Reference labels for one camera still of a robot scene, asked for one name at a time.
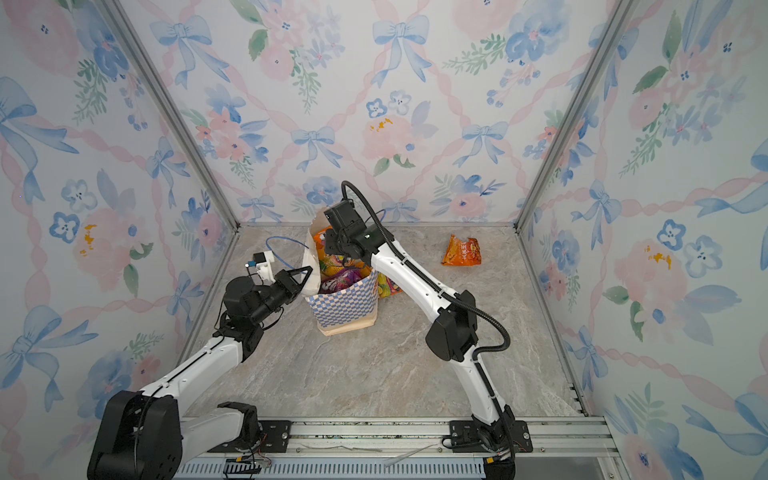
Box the purple fruit candy pack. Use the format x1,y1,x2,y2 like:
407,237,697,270
319,267,370,295

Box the metal base rail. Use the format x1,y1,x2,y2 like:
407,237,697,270
150,417,629,479

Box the aluminium corner post left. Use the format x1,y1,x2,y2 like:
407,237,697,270
94,0,241,230

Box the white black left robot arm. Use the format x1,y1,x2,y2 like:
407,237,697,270
87,266,312,479

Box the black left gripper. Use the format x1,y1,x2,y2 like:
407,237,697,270
251,266,312,328

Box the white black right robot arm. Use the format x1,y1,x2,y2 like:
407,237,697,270
324,200,522,458

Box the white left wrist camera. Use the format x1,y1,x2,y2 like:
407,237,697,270
245,251,275,285

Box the aluminium corner post right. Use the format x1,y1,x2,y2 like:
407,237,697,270
514,0,637,232

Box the orange fruit candy pack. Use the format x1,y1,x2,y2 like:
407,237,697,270
377,273,401,299

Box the orange snack packet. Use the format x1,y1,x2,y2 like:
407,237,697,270
441,235,482,267

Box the aluminium corner post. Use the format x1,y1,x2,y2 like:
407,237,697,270
94,0,241,230
514,0,637,232

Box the yellow mango gummy bag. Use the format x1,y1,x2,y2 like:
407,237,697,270
316,245,346,279

